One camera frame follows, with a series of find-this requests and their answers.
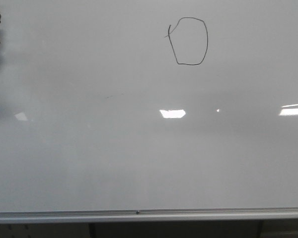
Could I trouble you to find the grey pegboard panel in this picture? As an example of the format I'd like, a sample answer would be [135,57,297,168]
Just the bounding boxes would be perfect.
[0,223,90,238]

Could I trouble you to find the white whiteboard with aluminium frame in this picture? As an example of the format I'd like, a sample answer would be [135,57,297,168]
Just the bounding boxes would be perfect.
[0,0,298,224]

